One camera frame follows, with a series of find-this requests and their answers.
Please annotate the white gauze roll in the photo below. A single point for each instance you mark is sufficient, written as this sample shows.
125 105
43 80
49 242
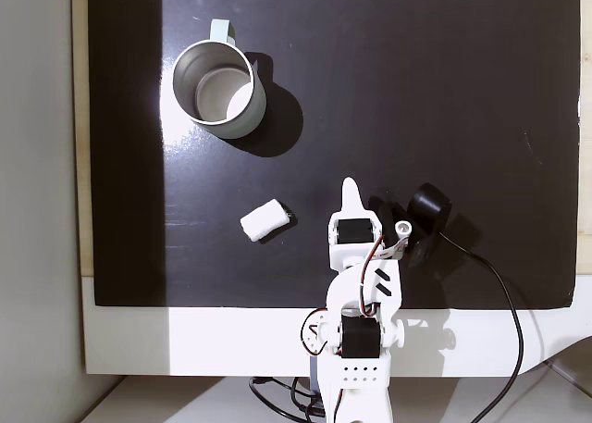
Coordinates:
261 219

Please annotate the black table mat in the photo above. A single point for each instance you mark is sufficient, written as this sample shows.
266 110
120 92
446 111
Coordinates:
370 94

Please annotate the pale green metal mug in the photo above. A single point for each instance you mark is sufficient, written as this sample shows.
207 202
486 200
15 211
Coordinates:
240 123

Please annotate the black oval gripper camera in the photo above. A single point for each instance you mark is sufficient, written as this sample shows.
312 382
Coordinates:
427 205

